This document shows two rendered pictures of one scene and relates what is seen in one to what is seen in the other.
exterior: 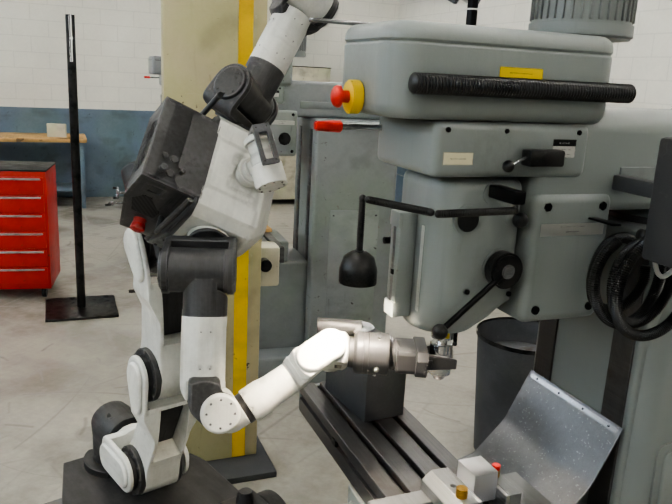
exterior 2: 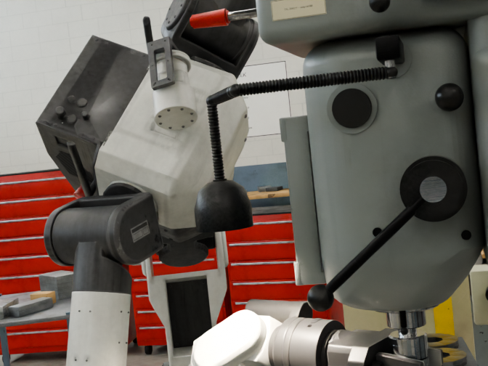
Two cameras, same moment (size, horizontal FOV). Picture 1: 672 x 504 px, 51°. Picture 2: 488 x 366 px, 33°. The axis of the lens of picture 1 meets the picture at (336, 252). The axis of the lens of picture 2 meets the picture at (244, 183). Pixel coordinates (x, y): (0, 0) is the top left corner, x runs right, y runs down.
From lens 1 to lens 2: 0.86 m
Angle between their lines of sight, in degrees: 37
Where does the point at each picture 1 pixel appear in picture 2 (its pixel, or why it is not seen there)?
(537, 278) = not seen: outside the picture
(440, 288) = (332, 228)
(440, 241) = (320, 149)
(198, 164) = (111, 106)
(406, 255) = (302, 184)
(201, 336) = (79, 316)
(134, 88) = not seen: hidden behind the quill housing
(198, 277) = (81, 240)
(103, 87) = not seen: hidden behind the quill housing
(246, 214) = (165, 162)
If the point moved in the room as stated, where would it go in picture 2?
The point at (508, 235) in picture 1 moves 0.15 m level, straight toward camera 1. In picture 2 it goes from (442, 128) to (348, 139)
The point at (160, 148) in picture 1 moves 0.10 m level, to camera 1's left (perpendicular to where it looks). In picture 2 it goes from (67, 92) to (27, 99)
